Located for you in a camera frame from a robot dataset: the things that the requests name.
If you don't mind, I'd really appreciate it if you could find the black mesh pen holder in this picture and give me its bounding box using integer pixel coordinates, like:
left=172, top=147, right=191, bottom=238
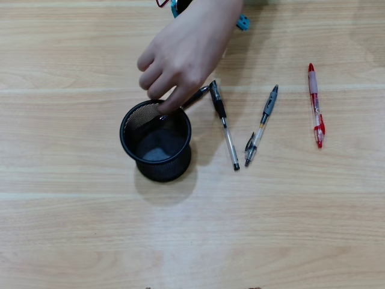
left=119, top=99, right=193, bottom=182

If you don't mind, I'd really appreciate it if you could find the bare human hand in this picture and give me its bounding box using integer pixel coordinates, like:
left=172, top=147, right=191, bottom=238
left=137, top=0, right=244, bottom=114

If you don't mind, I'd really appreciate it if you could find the all-black pen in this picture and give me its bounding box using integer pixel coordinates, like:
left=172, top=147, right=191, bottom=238
left=159, top=85, right=210, bottom=121

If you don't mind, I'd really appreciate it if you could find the clear retractable pen grey grip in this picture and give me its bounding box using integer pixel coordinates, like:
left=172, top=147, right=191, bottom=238
left=244, top=84, right=279, bottom=167

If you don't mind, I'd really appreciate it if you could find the clear gel pen black cap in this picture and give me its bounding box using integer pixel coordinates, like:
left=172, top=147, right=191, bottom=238
left=209, top=79, right=241, bottom=172

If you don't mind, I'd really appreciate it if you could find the red retractable pen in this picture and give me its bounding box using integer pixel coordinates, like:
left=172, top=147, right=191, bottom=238
left=307, top=63, right=326, bottom=149

